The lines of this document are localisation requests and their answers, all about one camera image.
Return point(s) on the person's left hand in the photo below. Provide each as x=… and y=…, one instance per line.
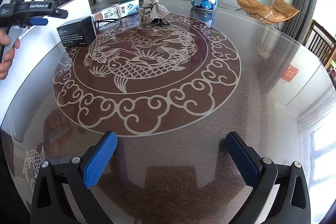
x=5, y=66

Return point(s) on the black cardboard soap box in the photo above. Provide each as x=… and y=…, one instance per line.
x=76, y=32

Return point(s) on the rhinestone bow hair clip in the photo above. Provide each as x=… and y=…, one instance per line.
x=156, y=11

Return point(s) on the orange lounge chair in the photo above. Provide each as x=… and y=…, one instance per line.
x=270, y=11

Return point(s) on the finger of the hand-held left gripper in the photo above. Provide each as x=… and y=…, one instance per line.
x=39, y=22
x=60, y=14

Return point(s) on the wooden dining chair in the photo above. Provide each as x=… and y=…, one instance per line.
x=320, y=43

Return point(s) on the grey curtain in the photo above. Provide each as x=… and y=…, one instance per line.
x=304, y=3

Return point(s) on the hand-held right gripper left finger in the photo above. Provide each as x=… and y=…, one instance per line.
x=101, y=158

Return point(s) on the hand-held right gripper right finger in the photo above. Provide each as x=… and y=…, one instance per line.
x=241, y=158

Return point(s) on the black frame eyeglasses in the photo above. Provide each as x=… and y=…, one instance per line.
x=109, y=20

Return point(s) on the white blue toothpaste box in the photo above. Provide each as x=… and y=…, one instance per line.
x=118, y=10

